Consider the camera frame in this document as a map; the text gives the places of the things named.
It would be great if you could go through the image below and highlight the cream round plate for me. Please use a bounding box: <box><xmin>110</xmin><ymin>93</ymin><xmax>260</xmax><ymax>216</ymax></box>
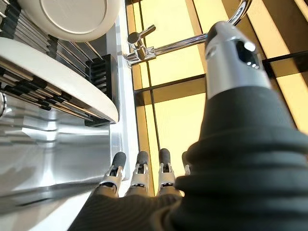
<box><xmin>0</xmin><ymin>36</ymin><xmax>120</xmax><ymax>123</ymax></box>
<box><xmin>18</xmin><ymin>0</ymin><xmax>123</xmax><ymax>43</ymax></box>

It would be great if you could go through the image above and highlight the black roll-up drying rack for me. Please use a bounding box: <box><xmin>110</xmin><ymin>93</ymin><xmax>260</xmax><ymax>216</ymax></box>
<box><xmin>0</xmin><ymin>0</ymin><xmax>114</xmax><ymax>128</ymax></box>

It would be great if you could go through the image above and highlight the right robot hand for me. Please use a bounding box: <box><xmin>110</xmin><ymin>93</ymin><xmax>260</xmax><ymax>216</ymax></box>
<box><xmin>67</xmin><ymin>21</ymin><xmax>308</xmax><ymax>231</ymax></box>

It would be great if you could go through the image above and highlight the chrome gooseneck faucet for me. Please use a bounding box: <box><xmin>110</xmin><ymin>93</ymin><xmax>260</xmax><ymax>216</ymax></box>
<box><xmin>124</xmin><ymin>0</ymin><xmax>256</xmax><ymax>69</ymax></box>

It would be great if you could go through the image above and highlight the stainless steel sink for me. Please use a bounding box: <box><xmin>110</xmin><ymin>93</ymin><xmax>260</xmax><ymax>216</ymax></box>
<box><xmin>0</xmin><ymin>0</ymin><xmax>135</xmax><ymax>210</ymax></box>

